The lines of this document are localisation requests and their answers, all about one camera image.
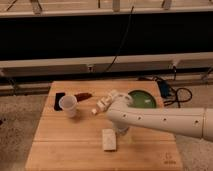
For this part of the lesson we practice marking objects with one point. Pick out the white plastic bottle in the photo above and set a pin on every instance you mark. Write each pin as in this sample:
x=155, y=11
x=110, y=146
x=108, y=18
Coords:
x=103, y=104

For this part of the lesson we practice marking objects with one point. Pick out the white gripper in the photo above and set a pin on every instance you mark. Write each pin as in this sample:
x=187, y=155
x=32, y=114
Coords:
x=121, y=129

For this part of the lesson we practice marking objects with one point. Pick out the white sponge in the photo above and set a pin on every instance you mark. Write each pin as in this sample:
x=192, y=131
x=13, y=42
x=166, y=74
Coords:
x=109, y=140

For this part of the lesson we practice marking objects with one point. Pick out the black power adapter with cable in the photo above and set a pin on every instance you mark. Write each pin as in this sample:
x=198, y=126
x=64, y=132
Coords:
x=169, y=94

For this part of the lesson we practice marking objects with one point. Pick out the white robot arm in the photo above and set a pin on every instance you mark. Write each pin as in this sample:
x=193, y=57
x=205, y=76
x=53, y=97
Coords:
x=192, y=122

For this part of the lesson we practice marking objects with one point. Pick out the white plastic cup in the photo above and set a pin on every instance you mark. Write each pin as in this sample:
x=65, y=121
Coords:
x=69, y=105

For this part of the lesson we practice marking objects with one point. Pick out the black spatula with red handle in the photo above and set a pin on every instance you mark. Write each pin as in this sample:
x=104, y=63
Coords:
x=79, y=97

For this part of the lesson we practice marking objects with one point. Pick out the green bowl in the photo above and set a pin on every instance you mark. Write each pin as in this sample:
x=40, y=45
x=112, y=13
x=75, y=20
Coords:
x=142, y=99

